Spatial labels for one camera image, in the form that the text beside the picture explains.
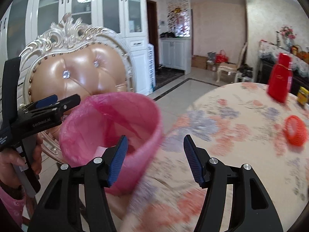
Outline black piano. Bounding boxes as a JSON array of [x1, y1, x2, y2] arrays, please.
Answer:
[[261, 58, 309, 97]]

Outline dark patterned rug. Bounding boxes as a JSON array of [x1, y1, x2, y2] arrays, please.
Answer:
[[154, 68, 185, 91]]

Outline low white cabinet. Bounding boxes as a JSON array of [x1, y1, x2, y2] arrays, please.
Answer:
[[160, 37, 192, 75]]

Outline vase with pink flowers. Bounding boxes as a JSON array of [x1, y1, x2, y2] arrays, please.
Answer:
[[279, 25, 297, 49]]

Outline cream wooden dining chair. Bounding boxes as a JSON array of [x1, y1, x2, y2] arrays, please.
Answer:
[[216, 42, 249, 84]]

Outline pink bin with pink bag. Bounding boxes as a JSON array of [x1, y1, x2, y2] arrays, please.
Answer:
[[59, 92, 165, 196]]

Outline red foam mesh sleeve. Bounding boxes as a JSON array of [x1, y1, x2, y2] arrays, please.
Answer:
[[283, 116, 308, 146]]

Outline white lattice screen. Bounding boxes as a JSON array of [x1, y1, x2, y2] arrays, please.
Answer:
[[166, 0, 192, 39]]

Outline dark wooden door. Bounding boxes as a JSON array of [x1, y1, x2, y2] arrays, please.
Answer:
[[147, 0, 161, 66]]

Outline ornate cream upholstered chair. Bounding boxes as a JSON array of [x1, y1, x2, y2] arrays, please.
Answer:
[[18, 13, 136, 167]]

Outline tall white glass-door cabinet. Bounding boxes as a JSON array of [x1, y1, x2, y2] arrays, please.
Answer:
[[0, 0, 149, 97]]

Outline person's left hand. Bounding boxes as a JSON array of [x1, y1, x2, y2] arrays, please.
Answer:
[[0, 135, 43, 189]]

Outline red thermos jug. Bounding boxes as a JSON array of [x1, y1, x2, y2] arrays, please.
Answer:
[[267, 53, 294, 103]]

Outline white perforated floor stand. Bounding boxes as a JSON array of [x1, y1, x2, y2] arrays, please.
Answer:
[[147, 44, 156, 94]]

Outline lace floral piano cover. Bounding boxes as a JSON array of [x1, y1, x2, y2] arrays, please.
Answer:
[[258, 40, 309, 78]]

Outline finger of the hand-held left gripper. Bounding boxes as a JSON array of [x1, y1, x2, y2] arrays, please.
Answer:
[[20, 94, 58, 113], [26, 94, 81, 116]]

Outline person's left forearm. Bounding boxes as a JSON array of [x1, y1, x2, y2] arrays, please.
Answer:
[[0, 182, 26, 226]]

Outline red gift bag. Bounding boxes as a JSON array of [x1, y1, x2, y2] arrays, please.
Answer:
[[216, 50, 229, 65]]

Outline cardboard box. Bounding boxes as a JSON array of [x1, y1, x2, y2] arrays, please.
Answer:
[[191, 55, 208, 69]]

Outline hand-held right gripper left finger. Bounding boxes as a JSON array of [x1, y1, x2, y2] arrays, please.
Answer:
[[28, 135, 129, 232]]

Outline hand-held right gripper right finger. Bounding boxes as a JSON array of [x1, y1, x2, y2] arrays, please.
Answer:
[[183, 134, 283, 232]]

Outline glass jar with yellow lid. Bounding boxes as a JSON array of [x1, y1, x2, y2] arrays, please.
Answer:
[[297, 86, 309, 106]]

